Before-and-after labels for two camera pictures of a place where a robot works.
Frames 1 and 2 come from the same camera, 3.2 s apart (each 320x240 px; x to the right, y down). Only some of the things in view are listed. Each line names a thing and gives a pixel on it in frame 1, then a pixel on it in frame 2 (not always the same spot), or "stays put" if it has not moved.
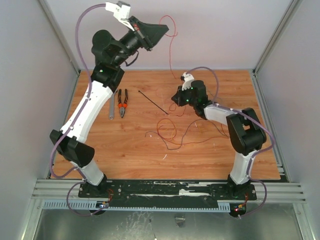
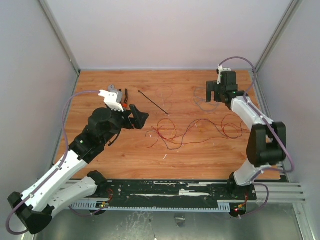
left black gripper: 148,35 to 139,117
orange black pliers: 122,106 stays put
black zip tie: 154,103 stays put
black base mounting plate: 167,190 stays put
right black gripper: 180,96 to 217,88
